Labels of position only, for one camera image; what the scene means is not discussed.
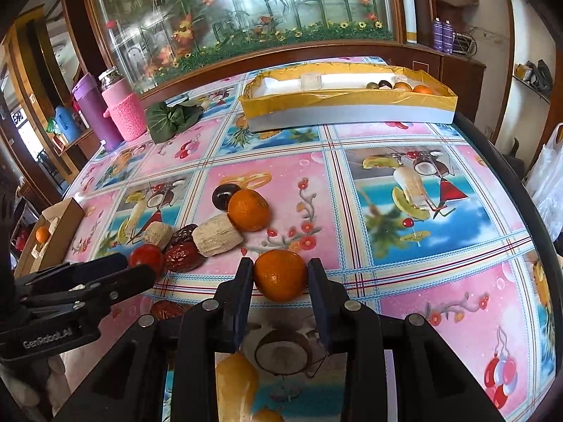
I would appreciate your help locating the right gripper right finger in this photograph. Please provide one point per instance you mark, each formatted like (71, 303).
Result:
(350, 327)

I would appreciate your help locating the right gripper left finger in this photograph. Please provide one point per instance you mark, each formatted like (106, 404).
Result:
(216, 324)

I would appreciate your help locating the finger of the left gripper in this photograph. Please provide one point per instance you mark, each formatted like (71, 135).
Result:
(105, 291)
(66, 276)

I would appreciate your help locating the small orange mandarin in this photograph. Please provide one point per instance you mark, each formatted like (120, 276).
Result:
(42, 234)

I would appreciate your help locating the red cherry tomato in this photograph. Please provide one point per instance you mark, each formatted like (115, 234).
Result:
(149, 255)

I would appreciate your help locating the beige puffed cake piece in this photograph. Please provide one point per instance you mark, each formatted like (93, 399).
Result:
(158, 234)

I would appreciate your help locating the beige puffed cake chunk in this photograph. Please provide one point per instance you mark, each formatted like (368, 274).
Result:
(216, 236)

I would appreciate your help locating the cardboard tray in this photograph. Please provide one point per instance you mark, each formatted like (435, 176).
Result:
(50, 238)

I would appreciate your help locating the dark red jujube date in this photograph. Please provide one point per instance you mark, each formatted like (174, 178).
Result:
(181, 254)

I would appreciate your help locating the fruit print tablecloth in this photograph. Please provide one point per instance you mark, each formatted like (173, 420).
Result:
(409, 217)

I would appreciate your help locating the dark plum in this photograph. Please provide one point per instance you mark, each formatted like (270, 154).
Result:
(222, 195)

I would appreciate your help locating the blue kettle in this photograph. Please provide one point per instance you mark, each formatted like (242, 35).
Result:
(66, 123)

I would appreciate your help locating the pink sleeved jar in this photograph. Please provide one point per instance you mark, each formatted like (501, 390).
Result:
(123, 104)

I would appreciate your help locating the green leafy vegetable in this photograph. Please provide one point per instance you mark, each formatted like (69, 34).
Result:
(165, 122)

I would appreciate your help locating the purple thermos bottle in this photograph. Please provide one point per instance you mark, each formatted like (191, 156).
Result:
(93, 107)

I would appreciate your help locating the yellow silver long box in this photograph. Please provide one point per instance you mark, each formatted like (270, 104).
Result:
(340, 93)

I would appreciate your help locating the white plastic bag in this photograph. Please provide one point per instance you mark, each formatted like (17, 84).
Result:
(544, 183)

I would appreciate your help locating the purple spray cans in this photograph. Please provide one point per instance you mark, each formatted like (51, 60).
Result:
(443, 36)

